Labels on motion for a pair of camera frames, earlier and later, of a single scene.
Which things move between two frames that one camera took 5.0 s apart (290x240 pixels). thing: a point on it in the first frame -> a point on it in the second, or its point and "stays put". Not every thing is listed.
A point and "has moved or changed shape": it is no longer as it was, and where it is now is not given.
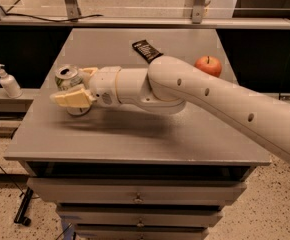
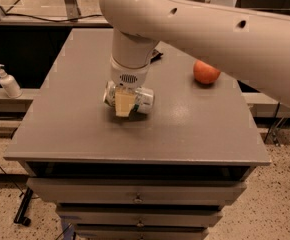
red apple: [209, 65] stays put
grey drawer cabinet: [122, 173] stays put
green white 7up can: [66, 78] has moved or changed shape
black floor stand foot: [20, 216] stays put
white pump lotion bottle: [9, 83] stays put
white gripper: [104, 85] -> [129, 74]
